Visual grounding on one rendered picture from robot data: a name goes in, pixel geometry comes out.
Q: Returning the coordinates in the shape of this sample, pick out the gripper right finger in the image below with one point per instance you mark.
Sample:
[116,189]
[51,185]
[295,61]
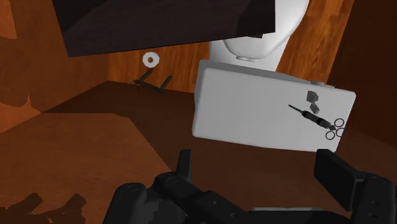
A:
[338,176]

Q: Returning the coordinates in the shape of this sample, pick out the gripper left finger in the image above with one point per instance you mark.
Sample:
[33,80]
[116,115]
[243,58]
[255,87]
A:
[183,192]

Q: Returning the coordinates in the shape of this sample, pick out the small grey blocky figure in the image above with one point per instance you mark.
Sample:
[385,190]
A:
[312,96]

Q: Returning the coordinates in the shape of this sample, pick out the black toilet paper holder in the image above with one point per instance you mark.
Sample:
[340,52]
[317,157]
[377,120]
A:
[149,86]

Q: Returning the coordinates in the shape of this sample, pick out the white toilet paper roll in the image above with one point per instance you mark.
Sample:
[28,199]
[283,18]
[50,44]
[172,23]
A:
[147,56]

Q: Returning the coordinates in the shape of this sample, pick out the dark robot stand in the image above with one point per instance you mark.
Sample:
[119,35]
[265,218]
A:
[161,21]

